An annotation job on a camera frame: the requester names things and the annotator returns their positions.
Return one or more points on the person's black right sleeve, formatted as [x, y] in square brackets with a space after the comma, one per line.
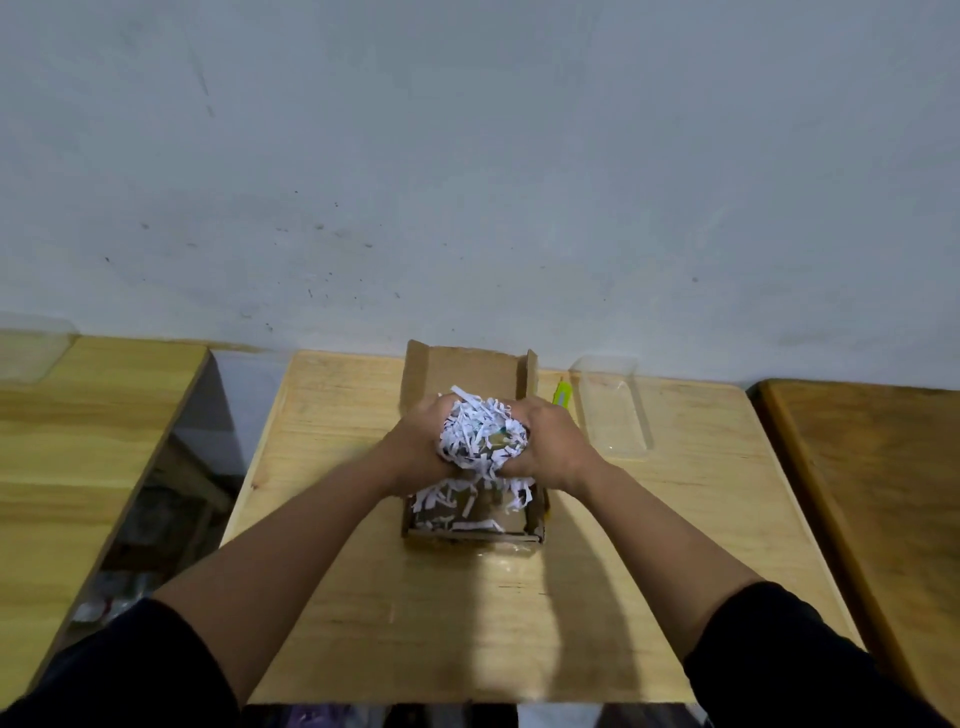
[795, 667]

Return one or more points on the shallow clear plastic tray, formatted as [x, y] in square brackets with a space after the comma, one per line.
[30, 352]

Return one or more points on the light wooden side table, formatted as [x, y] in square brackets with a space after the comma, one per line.
[75, 465]

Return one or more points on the person's black left sleeve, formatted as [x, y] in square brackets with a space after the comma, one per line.
[127, 675]

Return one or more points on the brown taped cardboard box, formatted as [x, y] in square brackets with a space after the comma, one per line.
[465, 367]

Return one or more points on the person's right hand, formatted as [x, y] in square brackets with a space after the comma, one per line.
[551, 442]

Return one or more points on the clear plastic container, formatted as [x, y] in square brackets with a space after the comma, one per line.
[611, 412]

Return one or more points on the dark wooden side table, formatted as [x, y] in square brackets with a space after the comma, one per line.
[877, 495]

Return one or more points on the person's right forearm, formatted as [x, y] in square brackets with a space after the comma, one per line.
[660, 555]

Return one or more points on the yellow-green utility knife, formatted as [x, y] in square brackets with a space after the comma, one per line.
[562, 394]

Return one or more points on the person's black sleeve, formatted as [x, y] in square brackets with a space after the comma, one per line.
[795, 667]
[127, 675]

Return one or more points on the person's left forearm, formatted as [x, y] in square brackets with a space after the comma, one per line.
[285, 555]

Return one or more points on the person's left hand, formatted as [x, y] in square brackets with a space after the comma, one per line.
[416, 442]

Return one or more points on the white shredded paper filler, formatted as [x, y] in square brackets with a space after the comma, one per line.
[472, 435]

